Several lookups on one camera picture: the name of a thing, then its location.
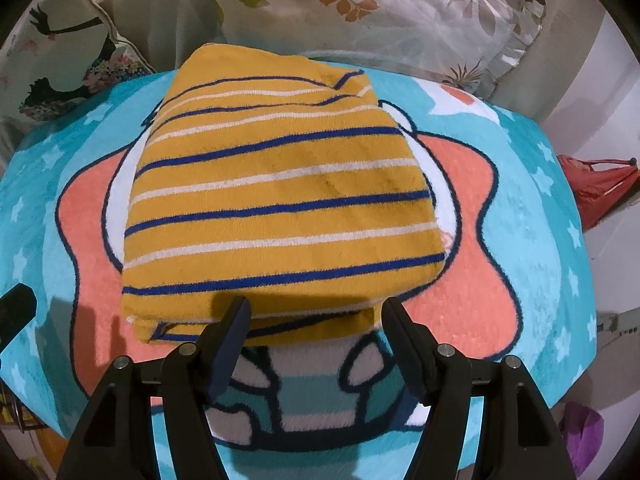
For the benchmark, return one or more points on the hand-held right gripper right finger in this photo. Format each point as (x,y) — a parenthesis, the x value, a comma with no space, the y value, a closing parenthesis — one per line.
(396,342)

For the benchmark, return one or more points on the blue cartoon blanket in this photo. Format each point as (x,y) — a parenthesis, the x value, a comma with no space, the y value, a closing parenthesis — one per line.
(525,260)

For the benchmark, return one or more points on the yellow striped shirt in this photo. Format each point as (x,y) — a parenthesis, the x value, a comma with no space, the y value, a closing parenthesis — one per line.
(280,185)

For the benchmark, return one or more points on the leaf print pillow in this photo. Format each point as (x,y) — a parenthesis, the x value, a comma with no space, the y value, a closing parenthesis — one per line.
(400,20)

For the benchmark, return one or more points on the red bag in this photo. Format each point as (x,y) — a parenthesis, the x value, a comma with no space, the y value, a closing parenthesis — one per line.
(595,185)

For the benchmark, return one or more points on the purple cloth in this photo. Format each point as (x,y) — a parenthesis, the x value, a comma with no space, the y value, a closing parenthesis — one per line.
(582,435)

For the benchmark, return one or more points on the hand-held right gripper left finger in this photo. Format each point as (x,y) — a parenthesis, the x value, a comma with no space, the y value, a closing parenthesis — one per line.
(232,355)

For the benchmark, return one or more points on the figure print pillow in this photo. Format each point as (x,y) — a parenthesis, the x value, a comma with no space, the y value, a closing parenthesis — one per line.
(65,60)

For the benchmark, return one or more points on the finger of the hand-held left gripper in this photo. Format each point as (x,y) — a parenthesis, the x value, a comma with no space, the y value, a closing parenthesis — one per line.
(15,310)

